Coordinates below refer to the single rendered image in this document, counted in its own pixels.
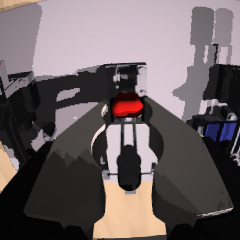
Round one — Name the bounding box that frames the blue rectangular block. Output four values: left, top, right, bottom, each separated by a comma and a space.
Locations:
202, 116, 238, 146

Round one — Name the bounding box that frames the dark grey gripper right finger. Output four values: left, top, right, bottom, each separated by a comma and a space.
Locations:
140, 95, 240, 240

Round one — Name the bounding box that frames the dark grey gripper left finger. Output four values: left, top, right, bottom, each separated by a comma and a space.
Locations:
0, 96, 115, 240

